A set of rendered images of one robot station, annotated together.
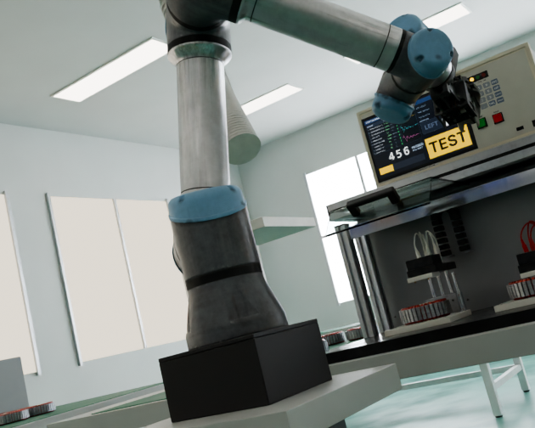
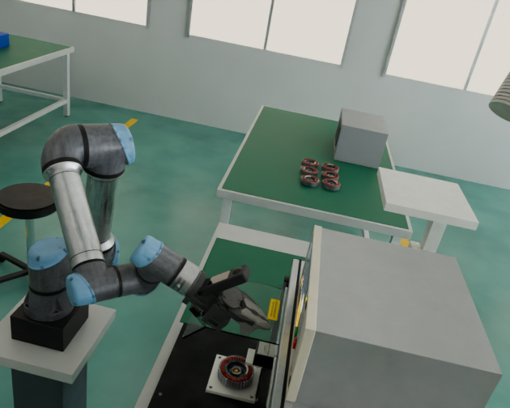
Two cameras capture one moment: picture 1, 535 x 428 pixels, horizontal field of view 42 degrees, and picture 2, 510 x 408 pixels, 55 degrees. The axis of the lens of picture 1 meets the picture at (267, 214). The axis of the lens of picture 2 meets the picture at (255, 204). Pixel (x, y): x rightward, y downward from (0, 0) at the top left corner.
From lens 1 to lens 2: 1.96 m
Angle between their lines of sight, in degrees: 71
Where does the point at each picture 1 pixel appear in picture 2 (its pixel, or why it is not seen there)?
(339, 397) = (11, 362)
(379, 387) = (48, 374)
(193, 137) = not seen: hidden behind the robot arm
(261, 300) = (32, 306)
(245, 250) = (35, 285)
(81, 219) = not seen: outside the picture
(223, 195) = (31, 260)
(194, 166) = not seen: hidden behind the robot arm
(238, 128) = (507, 95)
